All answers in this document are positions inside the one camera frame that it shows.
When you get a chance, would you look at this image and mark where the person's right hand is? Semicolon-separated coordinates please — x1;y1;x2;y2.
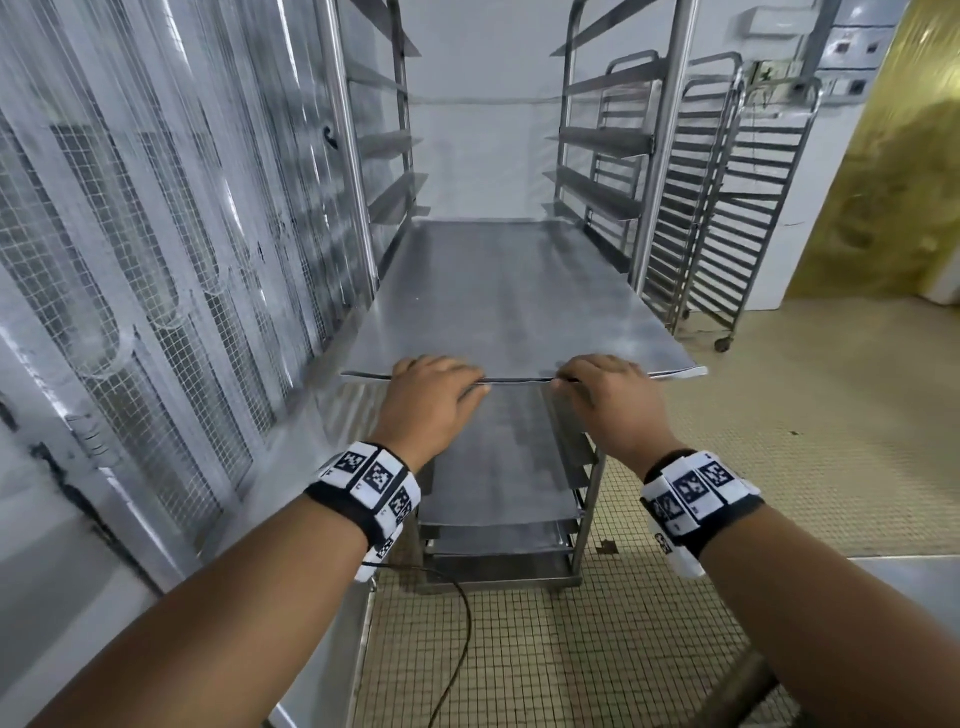
554;354;681;479

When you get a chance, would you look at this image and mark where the person's left hand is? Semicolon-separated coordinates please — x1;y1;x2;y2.
374;355;493;471

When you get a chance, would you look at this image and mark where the large steel tray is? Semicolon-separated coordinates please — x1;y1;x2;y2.
340;218;709;385

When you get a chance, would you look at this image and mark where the person's right forearm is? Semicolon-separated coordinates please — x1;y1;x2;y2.
697;501;960;728

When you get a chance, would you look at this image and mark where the person's left forearm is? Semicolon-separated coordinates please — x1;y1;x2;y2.
28;491;378;728

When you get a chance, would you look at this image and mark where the left wristband with marker tags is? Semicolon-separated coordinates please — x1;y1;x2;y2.
303;441;423;584

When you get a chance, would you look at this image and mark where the wristband with marker tags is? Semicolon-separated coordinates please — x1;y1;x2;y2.
639;449;767;581
303;441;423;584

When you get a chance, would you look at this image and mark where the right wristband with marker tags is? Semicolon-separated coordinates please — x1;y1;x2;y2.
639;449;767;581

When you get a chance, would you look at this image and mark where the empty steel rack trolley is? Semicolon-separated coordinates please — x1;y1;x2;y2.
585;50;748;335
678;75;825;354

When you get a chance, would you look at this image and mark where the steel tray rack trolley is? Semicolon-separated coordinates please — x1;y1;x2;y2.
313;0;703;595

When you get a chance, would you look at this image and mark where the dark metal pipe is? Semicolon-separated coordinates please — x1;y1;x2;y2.
686;648;798;728

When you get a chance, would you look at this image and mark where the gold door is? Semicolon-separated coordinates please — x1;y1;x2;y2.
786;0;960;307

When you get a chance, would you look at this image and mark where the steel counter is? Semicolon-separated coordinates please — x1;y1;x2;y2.
846;555;960;627

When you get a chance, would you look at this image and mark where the grey electrical box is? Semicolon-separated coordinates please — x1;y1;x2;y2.
816;0;913;76

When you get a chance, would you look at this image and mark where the black cable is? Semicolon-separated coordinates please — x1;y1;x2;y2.
361;558;475;728

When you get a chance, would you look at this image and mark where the wire mesh panel with strips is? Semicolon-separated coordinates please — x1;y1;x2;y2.
0;0;378;595

